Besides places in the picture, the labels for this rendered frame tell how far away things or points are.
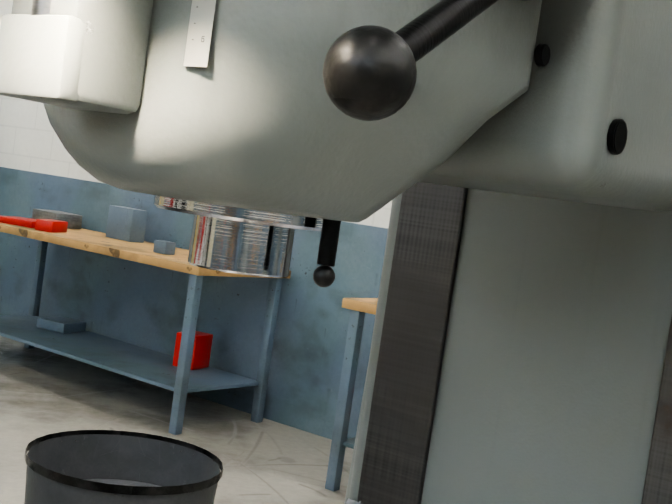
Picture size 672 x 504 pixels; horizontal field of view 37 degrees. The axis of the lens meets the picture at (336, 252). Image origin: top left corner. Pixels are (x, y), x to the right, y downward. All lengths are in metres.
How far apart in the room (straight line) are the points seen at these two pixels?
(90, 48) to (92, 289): 6.60
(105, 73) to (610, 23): 0.25
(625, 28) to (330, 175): 0.19
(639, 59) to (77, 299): 6.63
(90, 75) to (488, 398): 0.52
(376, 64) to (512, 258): 0.51
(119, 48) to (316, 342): 5.32
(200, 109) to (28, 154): 7.24
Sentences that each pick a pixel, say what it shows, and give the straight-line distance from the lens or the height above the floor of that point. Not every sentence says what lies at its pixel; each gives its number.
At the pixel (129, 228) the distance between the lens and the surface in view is 6.25.
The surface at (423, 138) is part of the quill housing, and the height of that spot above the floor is 1.35.
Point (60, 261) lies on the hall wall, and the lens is 7.23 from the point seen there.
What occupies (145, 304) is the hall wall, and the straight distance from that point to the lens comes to 6.59.
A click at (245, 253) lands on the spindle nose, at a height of 1.29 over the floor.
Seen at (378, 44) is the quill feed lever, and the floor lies 1.37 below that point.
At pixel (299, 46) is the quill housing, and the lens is 0.37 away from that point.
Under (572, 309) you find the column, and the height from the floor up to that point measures 1.26.
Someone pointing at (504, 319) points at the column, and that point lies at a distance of 0.81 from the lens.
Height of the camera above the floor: 1.32
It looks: 3 degrees down
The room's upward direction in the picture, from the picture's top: 8 degrees clockwise
